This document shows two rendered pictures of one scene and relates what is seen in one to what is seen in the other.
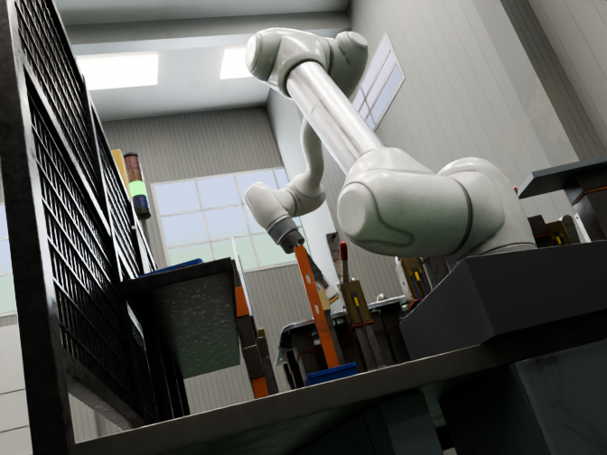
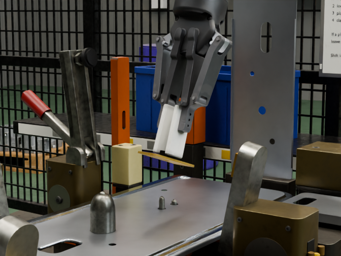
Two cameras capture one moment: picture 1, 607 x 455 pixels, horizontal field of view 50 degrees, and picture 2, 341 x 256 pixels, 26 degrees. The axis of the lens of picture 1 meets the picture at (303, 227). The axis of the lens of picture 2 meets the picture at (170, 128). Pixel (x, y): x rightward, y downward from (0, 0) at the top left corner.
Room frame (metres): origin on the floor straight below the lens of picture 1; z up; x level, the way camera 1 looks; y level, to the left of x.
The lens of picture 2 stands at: (2.66, -0.73, 1.27)
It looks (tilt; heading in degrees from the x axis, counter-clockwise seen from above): 9 degrees down; 136
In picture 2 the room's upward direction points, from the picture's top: straight up
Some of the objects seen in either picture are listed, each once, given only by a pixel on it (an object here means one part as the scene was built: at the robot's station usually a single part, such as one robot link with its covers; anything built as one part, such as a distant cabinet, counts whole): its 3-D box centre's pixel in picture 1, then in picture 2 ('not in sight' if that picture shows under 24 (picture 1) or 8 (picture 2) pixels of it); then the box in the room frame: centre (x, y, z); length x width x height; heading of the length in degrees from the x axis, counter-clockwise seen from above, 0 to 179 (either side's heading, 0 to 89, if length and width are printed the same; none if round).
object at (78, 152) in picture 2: not in sight; (75, 155); (1.79, -0.09, 1.06); 0.03 x 0.01 x 0.03; 11
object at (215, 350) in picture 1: (195, 333); (207, 140); (1.65, 0.35, 1.01); 0.90 x 0.22 x 0.03; 11
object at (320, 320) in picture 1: (322, 329); (121, 210); (1.76, 0.03, 0.95); 0.03 x 0.01 x 0.50; 101
